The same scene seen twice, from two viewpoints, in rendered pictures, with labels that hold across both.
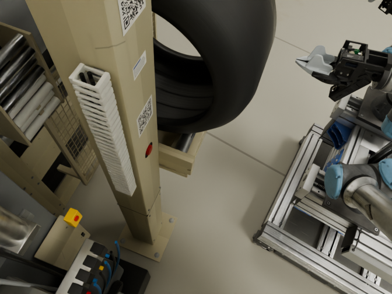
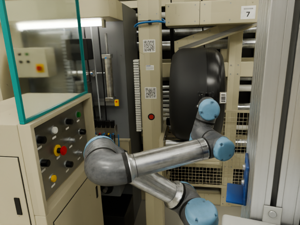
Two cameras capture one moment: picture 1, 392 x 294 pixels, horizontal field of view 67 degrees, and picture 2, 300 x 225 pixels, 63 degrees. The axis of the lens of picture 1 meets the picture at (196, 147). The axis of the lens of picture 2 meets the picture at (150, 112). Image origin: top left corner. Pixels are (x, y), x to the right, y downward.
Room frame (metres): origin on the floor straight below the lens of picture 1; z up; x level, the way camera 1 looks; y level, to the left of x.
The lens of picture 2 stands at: (0.30, -1.41, 1.52)
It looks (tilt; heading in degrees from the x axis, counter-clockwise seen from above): 16 degrees down; 88
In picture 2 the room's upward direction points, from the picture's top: 2 degrees counter-clockwise
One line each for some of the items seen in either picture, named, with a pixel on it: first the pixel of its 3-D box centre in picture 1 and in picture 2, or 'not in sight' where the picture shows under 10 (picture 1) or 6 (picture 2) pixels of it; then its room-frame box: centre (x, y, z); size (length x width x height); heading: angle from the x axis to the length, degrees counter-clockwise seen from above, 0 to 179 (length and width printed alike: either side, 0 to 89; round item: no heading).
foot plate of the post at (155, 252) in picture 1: (147, 230); not in sight; (0.38, 0.19, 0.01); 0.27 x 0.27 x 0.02; 79
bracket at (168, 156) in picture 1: (137, 144); (164, 135); (0.46, 0.19, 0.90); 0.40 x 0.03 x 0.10; 79
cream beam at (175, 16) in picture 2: not in sight; (209, 14); (0.81, 0.42, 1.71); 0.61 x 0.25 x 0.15; 169
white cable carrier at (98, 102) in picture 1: (114, 147); (139, 96); (0.29, 0.18, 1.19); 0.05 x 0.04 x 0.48; 79
